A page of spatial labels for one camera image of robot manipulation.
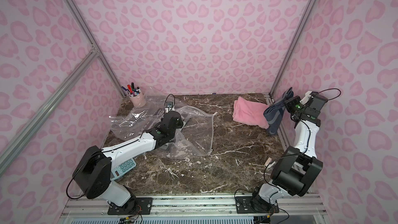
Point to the aluminium corner post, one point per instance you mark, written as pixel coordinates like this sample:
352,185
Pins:
304,19
83,25

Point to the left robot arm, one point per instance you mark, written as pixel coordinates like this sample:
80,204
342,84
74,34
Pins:
99,168

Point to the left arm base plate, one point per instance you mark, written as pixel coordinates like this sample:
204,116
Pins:
140,205

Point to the dark blue striped blanket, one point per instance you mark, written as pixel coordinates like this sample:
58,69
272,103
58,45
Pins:
274,113

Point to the pink stapler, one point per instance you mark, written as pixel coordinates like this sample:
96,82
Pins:
269,163

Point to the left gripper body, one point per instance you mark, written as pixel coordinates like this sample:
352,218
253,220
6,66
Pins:
169,110

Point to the aluminium diagonal brace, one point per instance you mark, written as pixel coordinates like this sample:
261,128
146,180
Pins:
22,138

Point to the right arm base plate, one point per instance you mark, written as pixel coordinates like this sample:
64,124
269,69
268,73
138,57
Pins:
250,205

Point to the aluminium front rail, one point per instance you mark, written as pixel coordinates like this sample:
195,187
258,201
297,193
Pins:
199,209

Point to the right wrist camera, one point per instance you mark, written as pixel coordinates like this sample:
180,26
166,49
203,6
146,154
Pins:
316,101

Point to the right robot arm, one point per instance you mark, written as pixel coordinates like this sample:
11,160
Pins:
294,173

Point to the aluminium corner post right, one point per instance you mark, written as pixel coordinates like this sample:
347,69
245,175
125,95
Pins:
304,19

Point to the pink fluffy blanket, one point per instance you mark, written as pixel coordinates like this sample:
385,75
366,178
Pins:
250,113

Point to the pink pen holder cup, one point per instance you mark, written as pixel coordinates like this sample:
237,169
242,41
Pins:
138,100

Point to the aluminium corner post left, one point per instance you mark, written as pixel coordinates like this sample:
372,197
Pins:
83,25

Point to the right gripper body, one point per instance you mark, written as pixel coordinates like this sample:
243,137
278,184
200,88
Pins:
288,100

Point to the red marker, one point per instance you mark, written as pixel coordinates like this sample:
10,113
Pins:
130,89

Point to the teal calculator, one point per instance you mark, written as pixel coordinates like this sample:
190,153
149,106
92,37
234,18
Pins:
122,169

